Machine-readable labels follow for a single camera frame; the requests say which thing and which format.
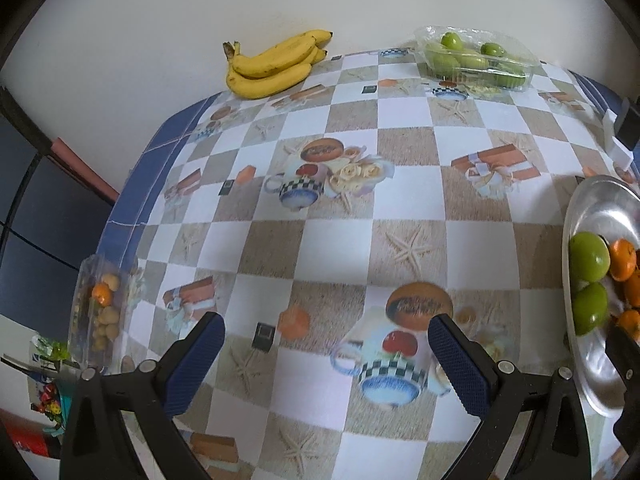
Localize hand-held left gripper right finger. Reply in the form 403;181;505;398
427;313;594;480

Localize round metal basin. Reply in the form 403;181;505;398
561;175;640;417

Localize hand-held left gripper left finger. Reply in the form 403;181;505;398
59;311;227;480

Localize black charger block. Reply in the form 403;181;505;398
614;97;640;151

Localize red box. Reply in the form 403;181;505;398
0;410;62;461

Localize yellow banana bunch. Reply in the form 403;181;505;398
223;29;334;99

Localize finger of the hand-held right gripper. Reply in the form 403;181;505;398
604;327;640;396

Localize checkered printed tablecloth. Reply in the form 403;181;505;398
70;50;640;480

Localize colourful artificial flowers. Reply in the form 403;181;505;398
30;382;66;429

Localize clear plastic longan container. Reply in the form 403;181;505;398
67;254;128;373

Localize green leafy plant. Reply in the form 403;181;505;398
30;336;72;362

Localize large green fruit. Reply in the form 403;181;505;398
571;282;611;337
570;232;612;281

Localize clear plastic jujube container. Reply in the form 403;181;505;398
414;25;542;93

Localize cluster of yellow longans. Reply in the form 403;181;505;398
94;274;122;354

